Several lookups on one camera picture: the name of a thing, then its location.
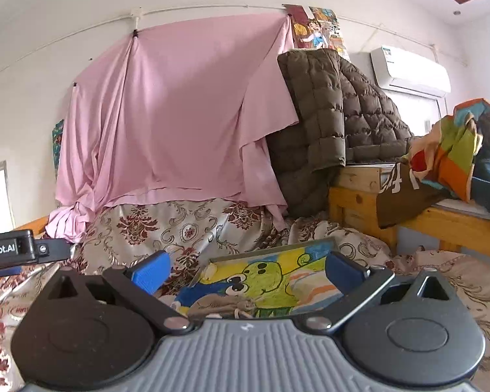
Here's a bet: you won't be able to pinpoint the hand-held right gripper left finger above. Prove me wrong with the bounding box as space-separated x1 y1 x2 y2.
45 250 193 334

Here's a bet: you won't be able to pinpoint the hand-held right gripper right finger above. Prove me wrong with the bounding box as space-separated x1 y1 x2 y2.
302 250 454 333

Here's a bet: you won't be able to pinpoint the floral satin bedspread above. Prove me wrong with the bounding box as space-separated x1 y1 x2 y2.
0 198 490 392

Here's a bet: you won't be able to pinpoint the brown cloth white numbers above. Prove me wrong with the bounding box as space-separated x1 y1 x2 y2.
376 162 450 229

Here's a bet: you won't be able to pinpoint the white mattress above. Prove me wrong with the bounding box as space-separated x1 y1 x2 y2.
433 198 490 224

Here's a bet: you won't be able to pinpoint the colourful patchwork blanket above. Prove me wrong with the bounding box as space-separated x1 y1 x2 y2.
408 98 490 203

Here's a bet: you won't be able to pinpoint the brown quilted jacket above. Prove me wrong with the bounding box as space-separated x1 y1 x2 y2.
266 48 413 218

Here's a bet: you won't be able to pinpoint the pink sheet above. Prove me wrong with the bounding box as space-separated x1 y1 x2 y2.
45 11 300 243

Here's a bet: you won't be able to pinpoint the white air conditioner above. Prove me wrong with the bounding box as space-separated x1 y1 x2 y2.
370 46 452 99

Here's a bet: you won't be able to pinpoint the wooden bed frame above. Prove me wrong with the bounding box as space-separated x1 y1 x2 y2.
329 163 490 262

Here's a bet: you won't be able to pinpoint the teal wall poster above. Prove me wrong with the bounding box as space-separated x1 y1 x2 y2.
51 119 65 180

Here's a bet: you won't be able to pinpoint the colourful cartoon wall poster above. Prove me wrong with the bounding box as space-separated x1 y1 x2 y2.
284 4 350 62

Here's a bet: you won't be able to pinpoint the white wall cable conduit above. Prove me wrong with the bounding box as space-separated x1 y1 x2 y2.
8 5 470 68

